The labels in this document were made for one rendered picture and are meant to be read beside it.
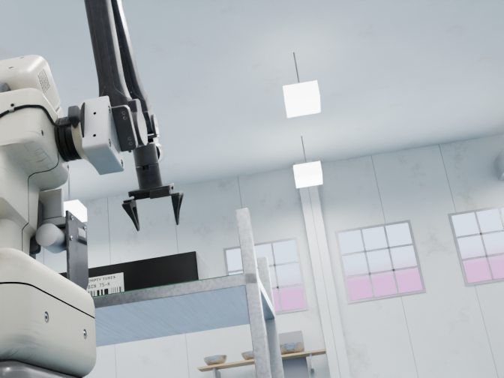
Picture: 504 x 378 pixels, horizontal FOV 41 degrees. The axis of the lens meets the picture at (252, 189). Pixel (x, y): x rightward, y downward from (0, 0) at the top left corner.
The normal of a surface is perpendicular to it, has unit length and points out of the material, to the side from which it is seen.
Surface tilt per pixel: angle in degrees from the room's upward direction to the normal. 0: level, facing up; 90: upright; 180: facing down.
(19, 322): 90
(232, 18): 180
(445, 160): 90
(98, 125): 82
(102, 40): 115
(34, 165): 172
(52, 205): 90
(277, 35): 180
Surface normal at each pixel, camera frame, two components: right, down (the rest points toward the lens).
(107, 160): 0.11, 0.86
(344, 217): -0.11, -0.36
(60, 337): 0.98, -0.17
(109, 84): -0.07, 0.07
